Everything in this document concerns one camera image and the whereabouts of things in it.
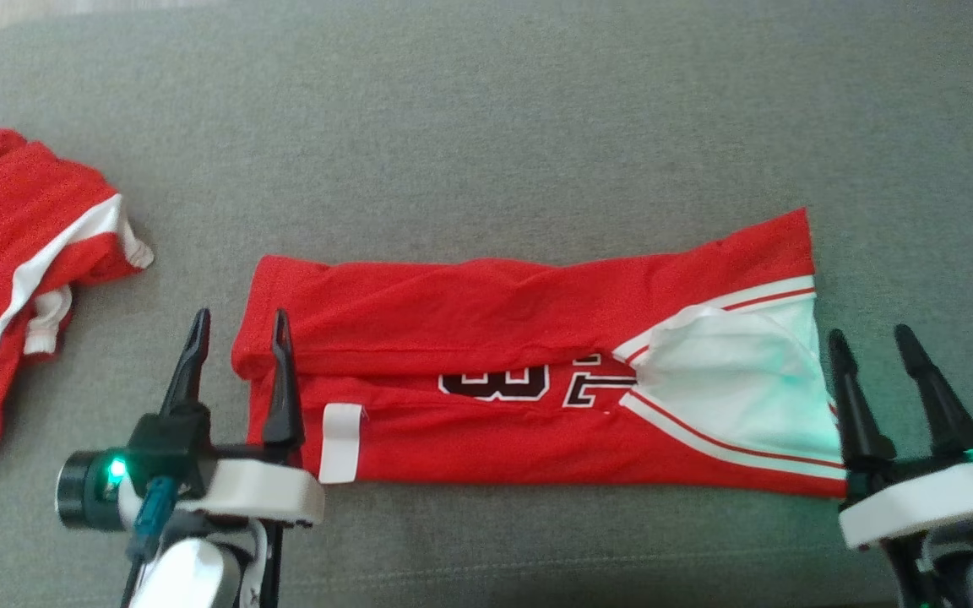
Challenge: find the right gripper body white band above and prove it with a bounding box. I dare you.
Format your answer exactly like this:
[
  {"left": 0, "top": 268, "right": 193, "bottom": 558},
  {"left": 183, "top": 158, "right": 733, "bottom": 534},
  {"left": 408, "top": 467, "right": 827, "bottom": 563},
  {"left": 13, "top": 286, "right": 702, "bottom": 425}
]
[{"left": 839, "top": 454, "right": 973, "bottom": 552}]

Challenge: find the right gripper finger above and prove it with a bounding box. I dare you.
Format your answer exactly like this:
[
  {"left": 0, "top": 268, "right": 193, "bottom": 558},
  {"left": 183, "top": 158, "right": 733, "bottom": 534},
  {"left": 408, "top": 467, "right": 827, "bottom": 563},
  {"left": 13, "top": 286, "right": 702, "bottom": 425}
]
[
  {"left": 828, "top": 329, "right": 898, "bottom": 467},
  {"left": 894, "top": 324, "right": 973, "bottom": 461}
]

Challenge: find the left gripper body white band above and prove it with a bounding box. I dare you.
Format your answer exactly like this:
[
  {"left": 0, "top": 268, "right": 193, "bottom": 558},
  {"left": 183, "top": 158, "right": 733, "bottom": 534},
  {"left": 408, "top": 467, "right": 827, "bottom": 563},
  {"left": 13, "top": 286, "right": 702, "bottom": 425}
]
[{"left": 125, "top": 404, "right": 326, "bottom": 529}]

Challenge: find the red jersey with white stripes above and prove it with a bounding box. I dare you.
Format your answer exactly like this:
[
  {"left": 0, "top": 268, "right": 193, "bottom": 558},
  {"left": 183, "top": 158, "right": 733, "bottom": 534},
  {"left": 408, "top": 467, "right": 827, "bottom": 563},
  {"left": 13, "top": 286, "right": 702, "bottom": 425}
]
[{"left": 231, "top": 208, "right": 849, "bottom": 499}]

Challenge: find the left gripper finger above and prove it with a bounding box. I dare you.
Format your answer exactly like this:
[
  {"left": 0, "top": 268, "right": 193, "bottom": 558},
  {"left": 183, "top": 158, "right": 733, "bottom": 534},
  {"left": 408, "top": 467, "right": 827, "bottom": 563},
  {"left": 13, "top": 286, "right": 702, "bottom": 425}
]
[
  {"left": 262, "top": 309, "right": 306, "bottom": 467},
  {"left": 159, "top": 308, "right": 212, "bottom": 416}
]

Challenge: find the black cable with blue plug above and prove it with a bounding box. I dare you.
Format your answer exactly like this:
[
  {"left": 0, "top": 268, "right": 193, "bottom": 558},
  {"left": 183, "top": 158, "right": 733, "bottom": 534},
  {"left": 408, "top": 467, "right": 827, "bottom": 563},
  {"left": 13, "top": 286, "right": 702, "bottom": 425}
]
[{"left": 119, "top": 475, "right": 179, "bottom": 608}]

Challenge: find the grey fabric sofa seat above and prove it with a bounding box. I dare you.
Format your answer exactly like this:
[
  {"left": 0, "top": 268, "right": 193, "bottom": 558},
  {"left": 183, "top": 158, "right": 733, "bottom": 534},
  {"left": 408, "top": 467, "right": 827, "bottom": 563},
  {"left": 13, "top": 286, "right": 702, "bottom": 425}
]
[{"left": 0, "top": 0, "right": 973, "bottom": 608}]

